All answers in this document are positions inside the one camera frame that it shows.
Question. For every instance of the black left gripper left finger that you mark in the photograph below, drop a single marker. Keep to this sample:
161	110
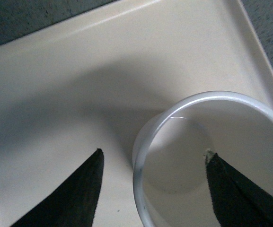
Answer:
74	202

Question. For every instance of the white mug with black handle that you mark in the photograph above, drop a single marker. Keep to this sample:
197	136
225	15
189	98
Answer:
169	179

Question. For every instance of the pale pink rectangular tray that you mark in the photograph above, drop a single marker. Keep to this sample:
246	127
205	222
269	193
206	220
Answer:
95	80

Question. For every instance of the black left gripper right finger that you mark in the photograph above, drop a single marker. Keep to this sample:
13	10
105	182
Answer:
236	200

